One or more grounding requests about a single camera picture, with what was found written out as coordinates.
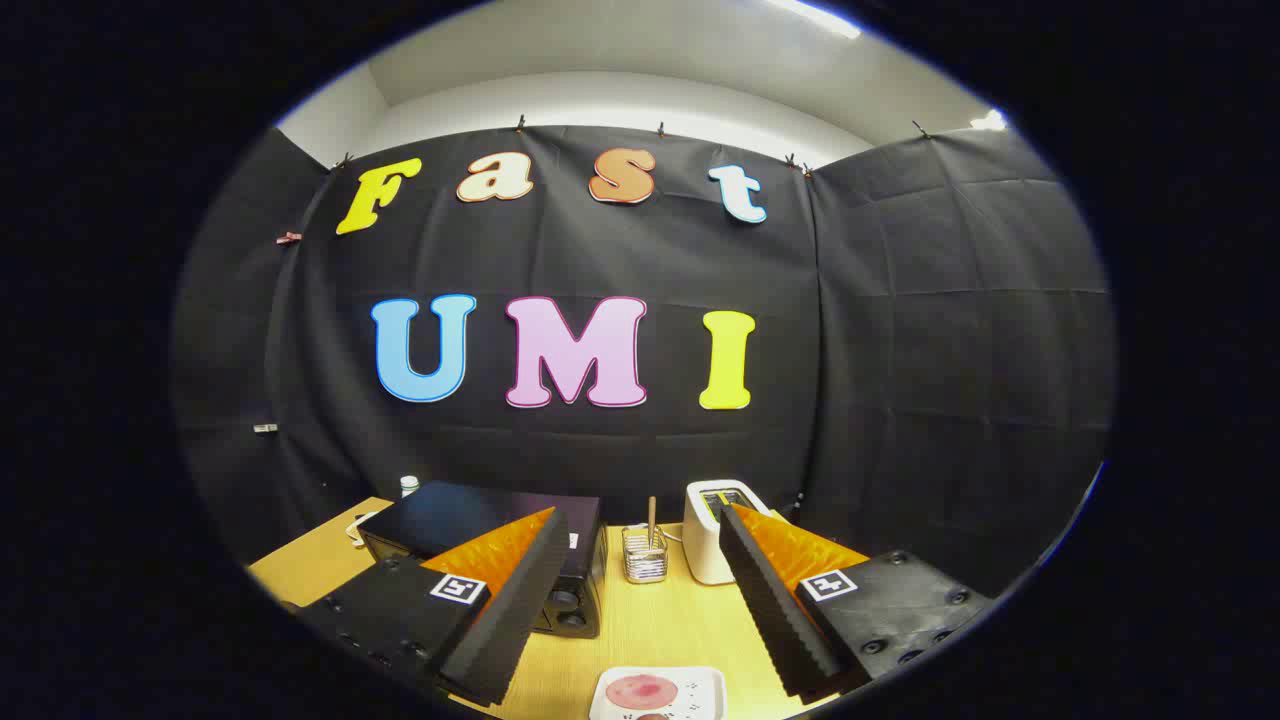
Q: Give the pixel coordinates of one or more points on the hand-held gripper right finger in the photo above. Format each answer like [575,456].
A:
[775,610]

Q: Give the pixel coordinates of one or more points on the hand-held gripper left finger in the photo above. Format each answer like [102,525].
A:
[510,610]

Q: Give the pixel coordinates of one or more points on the white square plate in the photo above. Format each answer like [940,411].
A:
[708,690]

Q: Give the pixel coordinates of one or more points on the black toaster oven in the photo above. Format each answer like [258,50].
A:
[450,512]

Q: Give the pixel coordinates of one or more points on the round pink ham slice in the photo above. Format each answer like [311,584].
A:
[640,690]

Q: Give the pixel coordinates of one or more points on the white pop-up toaster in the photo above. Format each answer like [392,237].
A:
[700,545]

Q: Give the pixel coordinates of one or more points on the wooden stick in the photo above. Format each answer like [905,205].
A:
[652,515]

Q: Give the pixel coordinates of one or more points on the small white dish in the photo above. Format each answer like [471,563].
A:
[356,530]

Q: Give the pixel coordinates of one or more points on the black backdrop cloth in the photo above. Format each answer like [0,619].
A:
[900,350]

